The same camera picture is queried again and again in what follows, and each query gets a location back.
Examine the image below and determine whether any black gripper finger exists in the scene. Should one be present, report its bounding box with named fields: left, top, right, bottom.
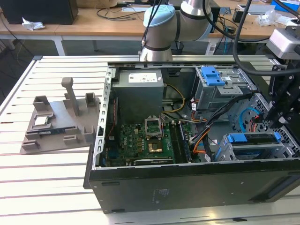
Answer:
left=264, top=64, right=295, bottom=122
left=269, top=79, right=300, bottom=128

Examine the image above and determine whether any hard disk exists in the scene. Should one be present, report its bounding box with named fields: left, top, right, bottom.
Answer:
left=215, top=131, right=282, bottom=161

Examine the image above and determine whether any grey metal disk bay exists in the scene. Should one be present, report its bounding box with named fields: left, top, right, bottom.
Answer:
left=212, top=131, right=295, bottom=162

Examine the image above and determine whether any clear plastic bag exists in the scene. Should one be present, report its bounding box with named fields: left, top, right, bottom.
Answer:
left=254, top=9, right=285, bottom=26

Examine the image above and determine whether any grey metal drive cage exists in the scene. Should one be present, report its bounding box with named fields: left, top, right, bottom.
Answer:
left=195, top=66, right=257, bottom=121

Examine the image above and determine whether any blue cardboard box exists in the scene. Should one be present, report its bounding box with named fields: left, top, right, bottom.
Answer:
left=271, top=0, right=300, bottom=12

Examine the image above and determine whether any blue plastic drive latch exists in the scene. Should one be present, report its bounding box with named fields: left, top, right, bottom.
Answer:
left=201, top=67, right=226, bottom=87

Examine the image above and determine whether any flat grey tray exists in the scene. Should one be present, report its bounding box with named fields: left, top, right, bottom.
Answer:
left=237, top=4, right=276, bottom=16

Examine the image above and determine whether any small black computer tower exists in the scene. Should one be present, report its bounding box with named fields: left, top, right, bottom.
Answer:
left=210, top=7, right=221, bottom=33

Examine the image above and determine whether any RAM stick with blue label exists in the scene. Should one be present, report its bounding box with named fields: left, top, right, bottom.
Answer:
left=179, top=122, right=192, bottom=163

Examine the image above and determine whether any black mesh waste bin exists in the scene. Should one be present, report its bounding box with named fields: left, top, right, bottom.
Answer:
left=170, top=41, right=185, bottom=55

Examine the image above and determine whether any black RAM slot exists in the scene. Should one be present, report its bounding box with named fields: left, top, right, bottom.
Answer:
left=169, top=121, right=182, bottom=164

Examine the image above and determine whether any metal socket cover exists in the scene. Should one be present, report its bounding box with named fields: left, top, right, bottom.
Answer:
left=144, top=116, right=164, bottom=139

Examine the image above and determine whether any black PC case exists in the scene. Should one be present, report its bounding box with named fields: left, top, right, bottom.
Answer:
left=83, top=55, right=300, bottom=214

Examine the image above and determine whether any CPU socket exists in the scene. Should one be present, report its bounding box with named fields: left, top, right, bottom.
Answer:
left=147, top=140, right=164, bottom=153

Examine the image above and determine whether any grey power supply unit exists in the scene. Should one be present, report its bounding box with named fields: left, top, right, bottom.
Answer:
left=112, top=69, right=165, bottom=125

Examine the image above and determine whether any black graphics card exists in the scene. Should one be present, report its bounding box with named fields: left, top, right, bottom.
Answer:
left=133, top=158, right=175, bottom=166

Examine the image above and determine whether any green motherboard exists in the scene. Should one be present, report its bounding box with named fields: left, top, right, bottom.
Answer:
left=104, top=112, right=202, bottom=166

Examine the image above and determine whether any long wooden desk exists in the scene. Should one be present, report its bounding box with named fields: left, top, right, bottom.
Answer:
left=0, top=7, right=300, bottom=57

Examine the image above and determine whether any grey parts rack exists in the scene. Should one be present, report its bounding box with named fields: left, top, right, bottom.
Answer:
left=21, top=77, right=102, bottom=155

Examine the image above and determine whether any dark blue RAM stick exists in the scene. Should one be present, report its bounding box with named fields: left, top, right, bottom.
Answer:
left=38, top=128, right=65, bottom=135

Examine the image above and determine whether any silver CPU chip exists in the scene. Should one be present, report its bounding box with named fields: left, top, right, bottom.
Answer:
left=34, top=116, right=52, bottom=127

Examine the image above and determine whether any large black computer tower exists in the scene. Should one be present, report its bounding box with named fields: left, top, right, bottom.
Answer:
left=0, top=0, right=79, bottom=25

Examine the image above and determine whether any crumpled white wrapper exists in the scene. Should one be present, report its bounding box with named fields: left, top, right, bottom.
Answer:
left=22, top=16, right=45, bottom=31

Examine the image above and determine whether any orange and red wire bundle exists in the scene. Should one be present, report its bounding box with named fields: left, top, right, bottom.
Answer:
left=248, top=116, right=261, bottom=135

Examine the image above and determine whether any blue data wire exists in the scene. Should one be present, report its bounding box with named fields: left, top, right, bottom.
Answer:
left=239, top=106, right=268, bottom=139

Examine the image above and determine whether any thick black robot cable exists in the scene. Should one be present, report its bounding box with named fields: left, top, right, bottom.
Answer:
left=233, top=0, right=300, bottom=75

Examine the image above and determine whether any black sleeved cable bundle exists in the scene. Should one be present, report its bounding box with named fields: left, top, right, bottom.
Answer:
left=191, top=93, right=255, bottom=145

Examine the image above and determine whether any yellow wire bundle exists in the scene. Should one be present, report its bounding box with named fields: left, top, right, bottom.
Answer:
left=164, top=83, right=186, bottom=113

